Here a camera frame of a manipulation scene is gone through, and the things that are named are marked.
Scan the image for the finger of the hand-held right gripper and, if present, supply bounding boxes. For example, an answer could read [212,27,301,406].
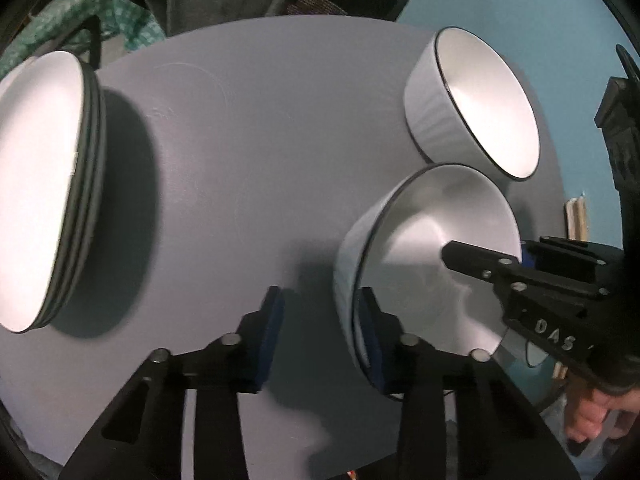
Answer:
[440,239,526,288]
[520,236,623,291]

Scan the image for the green checkered tablecloth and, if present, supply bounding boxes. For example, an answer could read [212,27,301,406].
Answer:
[0,0,167,77]

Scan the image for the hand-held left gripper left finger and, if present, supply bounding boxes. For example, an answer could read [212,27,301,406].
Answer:
[60,286,286,480]

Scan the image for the wooden boards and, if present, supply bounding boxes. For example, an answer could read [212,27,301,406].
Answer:
[565,194,589,242]

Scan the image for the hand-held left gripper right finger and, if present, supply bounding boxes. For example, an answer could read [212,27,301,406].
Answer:
[360,286,581,480]

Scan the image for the white bowl with dark rim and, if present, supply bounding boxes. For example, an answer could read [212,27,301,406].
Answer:
[333,162,522,397]
[404,26,542,182]

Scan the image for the person's right hand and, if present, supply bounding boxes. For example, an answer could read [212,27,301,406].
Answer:
[564,382,635,458]

